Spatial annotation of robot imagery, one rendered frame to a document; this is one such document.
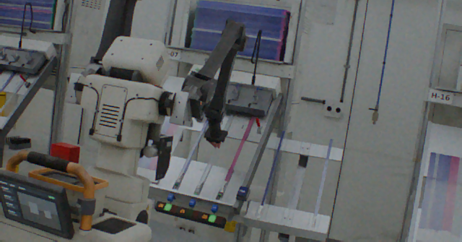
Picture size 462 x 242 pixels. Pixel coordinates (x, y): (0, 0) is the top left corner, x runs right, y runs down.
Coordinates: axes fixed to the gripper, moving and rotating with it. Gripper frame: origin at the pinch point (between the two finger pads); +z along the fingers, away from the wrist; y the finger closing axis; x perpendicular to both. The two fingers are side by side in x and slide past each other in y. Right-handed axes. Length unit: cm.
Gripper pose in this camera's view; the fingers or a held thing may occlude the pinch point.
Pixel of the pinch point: (217, 146)
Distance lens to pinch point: 267.3
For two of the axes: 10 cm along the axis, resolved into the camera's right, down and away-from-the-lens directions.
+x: -3.4, 7.1, -6.2
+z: 0.7, 6.8, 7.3
